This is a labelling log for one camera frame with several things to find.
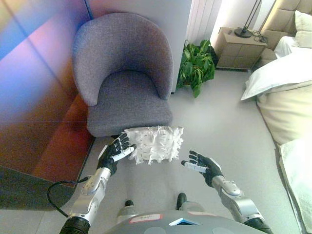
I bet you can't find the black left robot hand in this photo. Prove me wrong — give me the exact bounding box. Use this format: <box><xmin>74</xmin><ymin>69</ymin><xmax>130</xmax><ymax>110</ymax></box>
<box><xmin>97</xmin><ymin>133</ymin><xmax>137</xmax><ymax>176</ymax></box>

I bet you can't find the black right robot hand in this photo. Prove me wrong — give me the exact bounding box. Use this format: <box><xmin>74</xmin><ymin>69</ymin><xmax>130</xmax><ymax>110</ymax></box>
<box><xmin>181</xmin><ymin>150</ymin><xmax>224</xmax><ymax>187</ymax></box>

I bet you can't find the white fringed pillow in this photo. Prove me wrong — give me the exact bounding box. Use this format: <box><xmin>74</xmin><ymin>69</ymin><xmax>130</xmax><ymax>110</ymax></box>
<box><xmin>124</xmin><ymin>125</ymin><xmax>184</xmax><ymax>166</ymax></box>

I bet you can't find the cream bed pillow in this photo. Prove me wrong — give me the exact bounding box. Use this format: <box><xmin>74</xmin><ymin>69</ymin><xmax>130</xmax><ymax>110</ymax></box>
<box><xmin>294</xmin><ymin>30</ymin><xmax>312</xmax><ymax>48</ymax></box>
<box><xmin>294</xmin><ymin>10</ymin><xmax>312</xmax><ymax>32</ymax></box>

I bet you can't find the black right robot foot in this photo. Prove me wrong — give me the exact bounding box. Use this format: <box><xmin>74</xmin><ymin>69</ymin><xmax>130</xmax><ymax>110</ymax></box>
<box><xmin>176</xmin><ymin>192</ymin><xmax>187</xmax><ymax>210</ymax></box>

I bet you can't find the silver right robot leg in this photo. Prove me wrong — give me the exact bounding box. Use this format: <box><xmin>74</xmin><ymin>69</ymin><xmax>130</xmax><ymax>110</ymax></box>
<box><xmin>179</xmin><ymin>201</ymin><xmax>205</xmax><ymax>213</ymax></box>

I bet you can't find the silver robot leg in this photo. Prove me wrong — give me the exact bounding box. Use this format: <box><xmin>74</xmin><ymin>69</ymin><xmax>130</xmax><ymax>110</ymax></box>
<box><xmin>179</xmin><ymin>201</ymin><xmax>205</xmax><ymax>213</ymax></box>
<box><xmin>117</xmin><ymin>206</ymin><xmax>137</xmax><ymax>220</ymax></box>

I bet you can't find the silver left robot leg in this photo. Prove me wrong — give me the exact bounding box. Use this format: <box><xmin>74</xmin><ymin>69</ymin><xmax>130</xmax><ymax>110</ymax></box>
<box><xmin>117</xmin><ymin>206</ymin><xmax>137</xmax><ymax>220</ymax></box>

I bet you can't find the grey robot torso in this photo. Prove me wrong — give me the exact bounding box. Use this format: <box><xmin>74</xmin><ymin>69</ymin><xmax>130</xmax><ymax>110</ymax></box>
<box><xmin>104</xmin><ymin>211</ymin><xmax>266</xmax><ymax>234</ymax></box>

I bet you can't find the reddish wooden cabinet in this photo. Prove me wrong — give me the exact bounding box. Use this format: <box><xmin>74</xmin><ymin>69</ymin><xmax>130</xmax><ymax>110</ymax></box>
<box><xmin>0</xmin><ymin>0</ymin><xmax>96</xmax><ymax>212</ymax></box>

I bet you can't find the pale textured bed blanket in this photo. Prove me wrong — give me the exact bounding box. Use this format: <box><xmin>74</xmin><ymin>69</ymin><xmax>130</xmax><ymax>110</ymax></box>
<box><xmin>275</xmin><ymin>137</ymin><xmax>312</xmax><ymax>234</ymax></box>

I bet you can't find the beige bed mattress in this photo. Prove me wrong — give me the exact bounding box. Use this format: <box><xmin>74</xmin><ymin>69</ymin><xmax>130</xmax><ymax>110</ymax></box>
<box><xmin>255</xmin><ymin>80</ymin><xmax>312</xmax><ymax>146</ymax></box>

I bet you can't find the green potted plant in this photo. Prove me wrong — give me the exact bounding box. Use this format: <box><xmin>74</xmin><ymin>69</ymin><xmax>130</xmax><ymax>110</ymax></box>
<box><xmin>176</xmin><ymin>39</ymin><xmax>217</xmax><ymax>98</ymax></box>

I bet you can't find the grey fabric armchair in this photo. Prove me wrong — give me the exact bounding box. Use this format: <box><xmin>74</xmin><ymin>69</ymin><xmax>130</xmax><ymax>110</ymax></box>
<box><xmin>72</xmin><ymin>12</ymin><xmax>174</xmax><ymax>137</ymax></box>

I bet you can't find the beige nightstand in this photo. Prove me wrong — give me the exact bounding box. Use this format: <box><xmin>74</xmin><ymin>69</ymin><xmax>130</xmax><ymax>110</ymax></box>
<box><xmin>215</xmin><ymin>27</ymin><xmax>268</xmax><ymax>70</ymax></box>

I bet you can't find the black floor lamp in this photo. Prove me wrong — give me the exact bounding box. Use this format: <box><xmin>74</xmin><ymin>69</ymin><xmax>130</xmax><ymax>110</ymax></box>
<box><xmin>234</xmin><ymin>0</ymin><xmax>263</xmax><ymax>39</ymax></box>

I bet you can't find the white curtain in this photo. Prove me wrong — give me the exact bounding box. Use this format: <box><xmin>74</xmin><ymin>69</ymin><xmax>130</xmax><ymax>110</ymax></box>
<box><xmin>186</xmin><ymin>0</ymin><xmax>223</xmax><ymax>42</ymax></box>

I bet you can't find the beige padded headboard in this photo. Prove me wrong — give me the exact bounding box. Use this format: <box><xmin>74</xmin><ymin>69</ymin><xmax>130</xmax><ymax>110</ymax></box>
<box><xmin>259</xmin><ymin>0</ymin><xmax>312</xmax><ymax>61</ymax></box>

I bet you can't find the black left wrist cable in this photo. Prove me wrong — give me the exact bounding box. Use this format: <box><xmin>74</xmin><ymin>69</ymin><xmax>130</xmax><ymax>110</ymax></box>
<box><xmin>47</xmin><ymin>176</ymin><xmax>89</xmax><ymax>218</ymax></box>

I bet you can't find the black cable on nightstand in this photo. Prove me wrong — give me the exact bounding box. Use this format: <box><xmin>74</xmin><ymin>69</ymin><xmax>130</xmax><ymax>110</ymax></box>
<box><xmin>251</xmin><ymin>29</ymin><xmax>269</xmax><ymax>44</ymax></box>

